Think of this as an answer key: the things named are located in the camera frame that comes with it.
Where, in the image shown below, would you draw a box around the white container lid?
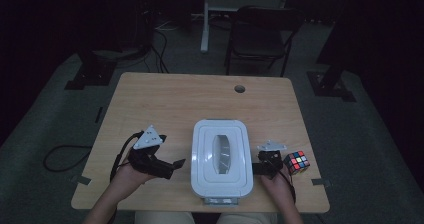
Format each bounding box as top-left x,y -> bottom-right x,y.
190,118 -> 254,199

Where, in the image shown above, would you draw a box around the white metal desk frame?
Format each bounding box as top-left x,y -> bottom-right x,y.
200,0 -> 291,54

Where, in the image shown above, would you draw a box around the colourful puzzle cube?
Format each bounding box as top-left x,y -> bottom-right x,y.
283,150 -> 311,176

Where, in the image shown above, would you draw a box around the person's right hand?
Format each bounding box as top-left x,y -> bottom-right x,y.
261,169 -> 295,204

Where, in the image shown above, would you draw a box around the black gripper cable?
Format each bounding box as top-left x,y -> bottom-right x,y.
43,132 -> 143,185
278,168 -> 297,205

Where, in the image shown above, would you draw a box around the black floor cable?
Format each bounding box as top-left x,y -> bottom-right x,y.
143,20 -> 170,74

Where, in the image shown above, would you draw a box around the black stand base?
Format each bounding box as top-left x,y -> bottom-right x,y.
306,60 -> 357,103
64,48 -> 118,91

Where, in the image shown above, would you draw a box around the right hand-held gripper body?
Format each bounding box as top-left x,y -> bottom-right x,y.
257,139 -> 288,180

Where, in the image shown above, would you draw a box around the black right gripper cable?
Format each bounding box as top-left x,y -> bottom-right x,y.
278,168 -> 297,205

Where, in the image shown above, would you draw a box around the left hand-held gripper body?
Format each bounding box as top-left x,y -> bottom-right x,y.
128,124 -> 175,180

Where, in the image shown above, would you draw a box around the dark equipment rack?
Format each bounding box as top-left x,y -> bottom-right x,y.
99,0 -> 156,55

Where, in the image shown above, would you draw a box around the clear plastic container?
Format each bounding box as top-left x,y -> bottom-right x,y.
191,118 -> 254,206

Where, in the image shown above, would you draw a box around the person's left hand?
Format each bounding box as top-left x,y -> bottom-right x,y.
111,159 -> 156,194

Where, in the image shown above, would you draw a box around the black folding chair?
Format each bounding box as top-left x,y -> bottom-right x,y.
223,5 -> 306,78

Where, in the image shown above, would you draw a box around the grey tape piece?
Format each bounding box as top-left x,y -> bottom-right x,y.
70,174 -> 92,186
311,178 -> 332,188

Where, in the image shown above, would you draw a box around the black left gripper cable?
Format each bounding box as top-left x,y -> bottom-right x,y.
43,132 -> 143,185

